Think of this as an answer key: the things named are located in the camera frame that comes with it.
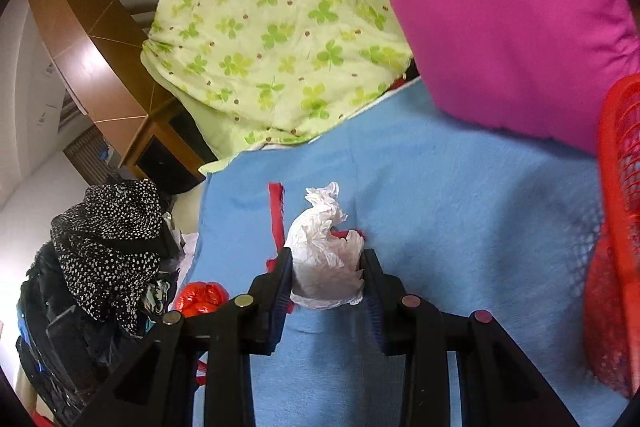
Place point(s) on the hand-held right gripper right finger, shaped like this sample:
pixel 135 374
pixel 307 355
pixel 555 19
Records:
pixel 372 307

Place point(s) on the pink pillow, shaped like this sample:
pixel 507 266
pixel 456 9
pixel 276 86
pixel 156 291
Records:
pixel 500 22

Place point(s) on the blue blanket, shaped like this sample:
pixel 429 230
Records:
pixel 450 207

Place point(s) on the brown wooden cabinet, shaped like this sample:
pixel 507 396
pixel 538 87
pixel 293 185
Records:
pixel 95 57

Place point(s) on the red mesh plastic basket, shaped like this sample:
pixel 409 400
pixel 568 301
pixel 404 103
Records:
pixel 615 207

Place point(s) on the red plastic bag with ribbons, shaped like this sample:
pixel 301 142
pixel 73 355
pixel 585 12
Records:
pixel 276 217

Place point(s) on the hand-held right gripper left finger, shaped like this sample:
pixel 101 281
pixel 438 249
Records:
pixel 282 292

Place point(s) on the cream pillow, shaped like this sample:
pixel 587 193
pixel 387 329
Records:
pixel 187 217

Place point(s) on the red crumpled plastic bag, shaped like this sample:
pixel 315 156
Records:
pixel 200 299

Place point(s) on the white plastic bag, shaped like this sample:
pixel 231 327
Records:
pixel 320 257

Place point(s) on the black polka dot cloth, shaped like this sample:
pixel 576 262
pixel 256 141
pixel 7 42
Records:
pixel 105 242

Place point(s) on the dark clothes pile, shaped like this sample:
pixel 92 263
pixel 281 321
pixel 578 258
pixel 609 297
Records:
pixel 55 337

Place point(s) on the green clover print quilt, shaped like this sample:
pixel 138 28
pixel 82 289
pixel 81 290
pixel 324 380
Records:
pixel 280 22

